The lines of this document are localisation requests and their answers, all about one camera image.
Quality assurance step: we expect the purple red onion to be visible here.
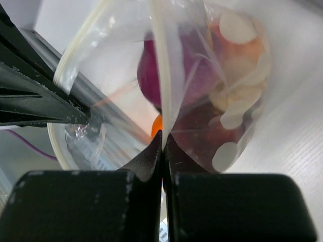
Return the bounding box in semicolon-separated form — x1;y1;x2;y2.
137;25;226;112

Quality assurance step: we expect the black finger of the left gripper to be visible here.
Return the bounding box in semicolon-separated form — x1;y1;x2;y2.
1;63;88;126
1;8;89;112

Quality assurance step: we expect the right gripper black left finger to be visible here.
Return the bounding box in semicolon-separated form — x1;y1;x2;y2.
1;133;162;241

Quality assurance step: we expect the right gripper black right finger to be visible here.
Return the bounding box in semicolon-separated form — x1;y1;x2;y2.
164;136;317;241

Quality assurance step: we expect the clear zip top bag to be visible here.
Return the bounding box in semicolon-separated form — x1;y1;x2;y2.
48;1;271;173

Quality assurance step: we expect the dark red apple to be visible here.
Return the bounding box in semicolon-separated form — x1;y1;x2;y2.
171;102;245;173

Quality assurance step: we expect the yellow pink peach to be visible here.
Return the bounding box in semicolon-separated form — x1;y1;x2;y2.
208;13;266;85

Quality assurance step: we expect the white garlic bulb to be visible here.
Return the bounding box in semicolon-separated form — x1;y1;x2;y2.
208;80;267;113

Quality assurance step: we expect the orange fruit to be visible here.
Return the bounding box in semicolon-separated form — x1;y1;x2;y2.
151;114;163;139

